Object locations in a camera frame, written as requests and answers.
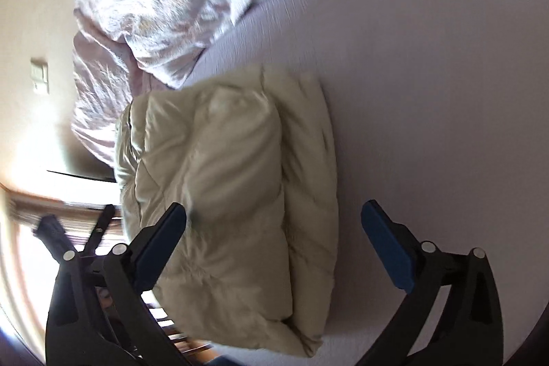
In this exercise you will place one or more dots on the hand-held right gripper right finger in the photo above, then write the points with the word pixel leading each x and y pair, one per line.
pixel 388 246

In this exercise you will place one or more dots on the pink floral duvet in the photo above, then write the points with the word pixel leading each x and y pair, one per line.
pixel 171 6

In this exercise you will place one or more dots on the beige puffer jacket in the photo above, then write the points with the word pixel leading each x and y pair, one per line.
pixel 231 194

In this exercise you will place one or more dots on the white wall switch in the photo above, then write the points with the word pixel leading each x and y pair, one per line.
pixel 39 75

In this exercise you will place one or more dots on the wooden chair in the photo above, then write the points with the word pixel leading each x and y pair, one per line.
pixel 180 331

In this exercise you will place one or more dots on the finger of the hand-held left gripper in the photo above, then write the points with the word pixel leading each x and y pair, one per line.
pixel 49 231
pixel 99 228

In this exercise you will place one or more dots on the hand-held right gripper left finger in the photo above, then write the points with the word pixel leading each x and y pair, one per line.
pixel 158 246

